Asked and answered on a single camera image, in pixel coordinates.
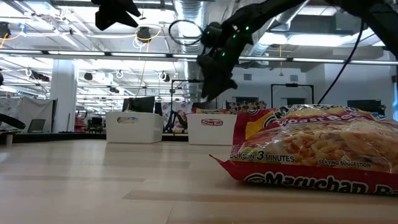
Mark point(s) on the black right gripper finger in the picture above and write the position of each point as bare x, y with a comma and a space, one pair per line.
214, 88
230, 83

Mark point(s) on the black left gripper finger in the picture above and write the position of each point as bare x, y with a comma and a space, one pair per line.
115, 22
130, 11

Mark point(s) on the blue soy sauce ramen pack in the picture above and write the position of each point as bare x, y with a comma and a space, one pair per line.
128, 120

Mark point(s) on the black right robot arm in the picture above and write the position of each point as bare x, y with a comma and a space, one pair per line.
264, 12

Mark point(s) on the black white-dotted cloth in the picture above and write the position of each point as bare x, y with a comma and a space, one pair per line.
248, 106

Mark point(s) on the long linear ceiling light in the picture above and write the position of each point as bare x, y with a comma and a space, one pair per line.
140, 55

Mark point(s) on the white plastic bin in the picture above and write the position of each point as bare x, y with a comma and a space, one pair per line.
146, 130
194, 132

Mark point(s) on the black computer monitor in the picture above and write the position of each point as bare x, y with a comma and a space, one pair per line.
363, 105
138, 104

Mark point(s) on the white building column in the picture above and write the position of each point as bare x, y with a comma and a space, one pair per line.
63, 93

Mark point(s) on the grey curtain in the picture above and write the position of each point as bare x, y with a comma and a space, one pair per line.
34, 109

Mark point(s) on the grey chair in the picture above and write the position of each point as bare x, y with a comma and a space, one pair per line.
36, 126

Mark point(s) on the grey wall vent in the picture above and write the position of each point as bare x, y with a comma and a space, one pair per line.
293, 78
247, 76

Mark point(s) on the black ceiling camera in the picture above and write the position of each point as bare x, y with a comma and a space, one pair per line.
144, 34
4, 30

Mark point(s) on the black rectangular stand frame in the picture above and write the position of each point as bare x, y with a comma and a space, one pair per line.
186, 81
292, 85

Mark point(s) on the silver spiral ventilation duct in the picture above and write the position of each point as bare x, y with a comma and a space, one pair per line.
264, 46
190, 12

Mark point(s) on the black aluminium table frame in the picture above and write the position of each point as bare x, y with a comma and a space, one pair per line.
62, 138

